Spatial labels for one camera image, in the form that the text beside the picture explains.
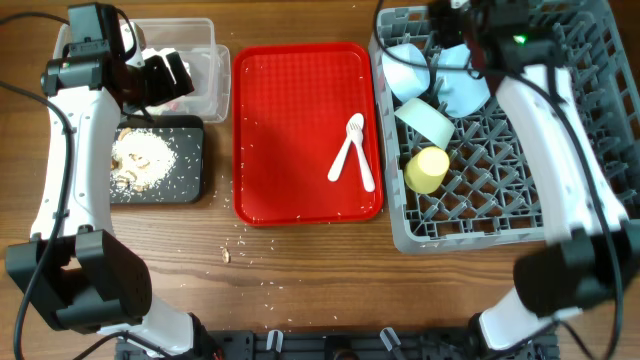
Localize light blue bowl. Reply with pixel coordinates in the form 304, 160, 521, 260
382, 43, 431, 103

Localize light blue plate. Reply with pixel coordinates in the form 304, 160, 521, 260
436, 44, 491, 118

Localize food scraps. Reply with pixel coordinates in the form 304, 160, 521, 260
110, 127, 177, 193

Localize green bowl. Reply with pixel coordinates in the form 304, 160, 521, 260
395, 98, 455, 150

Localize yellow plastic cup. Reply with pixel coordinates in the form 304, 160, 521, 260
404, 146, 450, 194

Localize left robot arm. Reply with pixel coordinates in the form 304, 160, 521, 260
5, 3, 216, 359

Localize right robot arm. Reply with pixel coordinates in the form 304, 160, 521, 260
431, 1, 639, 356

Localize grey dishwasher rack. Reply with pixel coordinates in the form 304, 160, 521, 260
369, 1, 639, 254

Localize clear plastic bin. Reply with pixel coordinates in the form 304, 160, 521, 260
52, 18, 232, 125

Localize black plastic tray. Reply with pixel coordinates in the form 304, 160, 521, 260
110, 115, 205, 205

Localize red serving tray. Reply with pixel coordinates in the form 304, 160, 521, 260
232, 42, 384, 227

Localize food crumb on table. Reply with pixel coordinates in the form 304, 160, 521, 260
222, 248, 231, 264

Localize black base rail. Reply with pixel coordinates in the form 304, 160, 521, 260
114, 327, 559, 360

